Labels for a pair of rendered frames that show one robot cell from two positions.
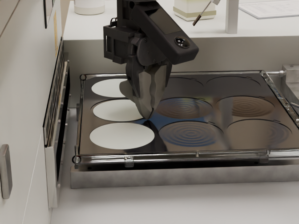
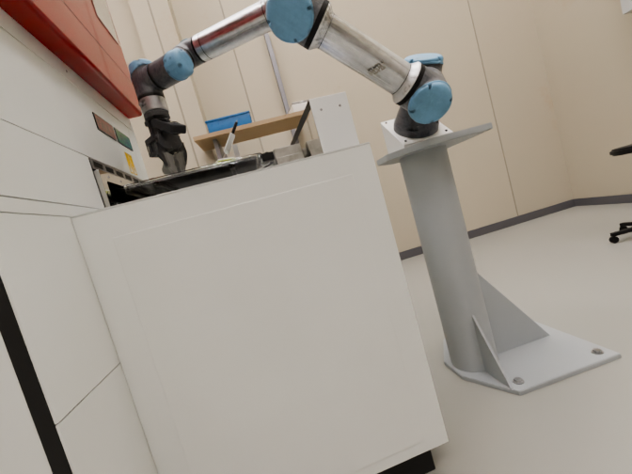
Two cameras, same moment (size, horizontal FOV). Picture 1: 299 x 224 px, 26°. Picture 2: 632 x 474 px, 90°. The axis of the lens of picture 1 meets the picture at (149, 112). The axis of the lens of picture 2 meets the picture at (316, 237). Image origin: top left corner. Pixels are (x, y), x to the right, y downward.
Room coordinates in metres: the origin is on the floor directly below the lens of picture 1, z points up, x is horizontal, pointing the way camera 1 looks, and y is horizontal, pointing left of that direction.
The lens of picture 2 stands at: (-0.04, -0.25, 0.70)
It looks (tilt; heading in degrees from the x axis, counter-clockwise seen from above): 4 degrees down; 354
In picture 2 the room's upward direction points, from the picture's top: 16 degrees counter-clockwise
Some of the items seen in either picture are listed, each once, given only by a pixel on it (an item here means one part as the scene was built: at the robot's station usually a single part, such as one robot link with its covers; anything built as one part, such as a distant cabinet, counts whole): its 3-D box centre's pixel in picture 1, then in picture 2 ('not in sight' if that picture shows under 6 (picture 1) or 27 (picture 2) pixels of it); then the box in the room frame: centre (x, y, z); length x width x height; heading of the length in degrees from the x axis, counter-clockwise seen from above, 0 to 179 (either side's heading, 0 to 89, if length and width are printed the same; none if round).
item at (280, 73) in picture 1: (273, 73); not in sight; (1.23, -0.25, 0.89); 0.05 x 0.01 x 0.01; 94
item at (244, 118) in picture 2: not in sight; (231, 127); (2.61, -0.10, 1.55); 0.35 x 0.24 x 0.11; 90
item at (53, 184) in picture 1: (59, 117); (135, 197); (1.00, 0.15, 0.89); 0.44 x 0.02 x 0.10; 4
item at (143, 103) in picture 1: (133, 92); (167, 169); (0.98, 0.03, 0.95); 0.06 x 0.03 x 0.09; 45
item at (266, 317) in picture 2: not in sight; (276, 307); (1.12, -0.16, 0.41); 0.96 x 0.64 x 0.82; 4
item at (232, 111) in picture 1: (183, 109); (204, 181); (1.03, -0.06, 0.90); 0.34 x 0.34 x 0.01; 4
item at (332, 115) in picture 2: not in sight; (314, 151); (0.99, -0.42, 0.89); 0.55 x 0.09 x 0.14; 4
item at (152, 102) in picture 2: not in sight; (153, 108); (0.99, 0.02, 1.13); 0.08 x 0.08 x 0.05
